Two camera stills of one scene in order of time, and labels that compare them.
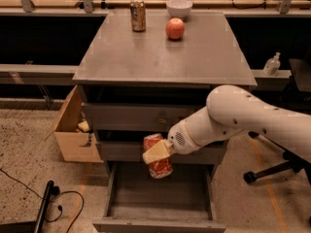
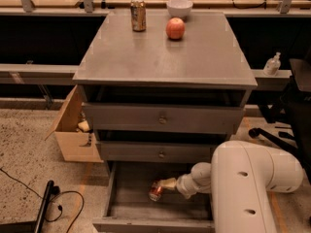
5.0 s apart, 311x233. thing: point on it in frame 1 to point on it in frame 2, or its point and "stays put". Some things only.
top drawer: (137, 116) stays put
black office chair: (295, 95) stays put
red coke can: (160, 168) to (155, 192)
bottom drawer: (137, 202) stays put
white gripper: (178, 140) to (182, 183)
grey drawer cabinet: (143, 71) stays put
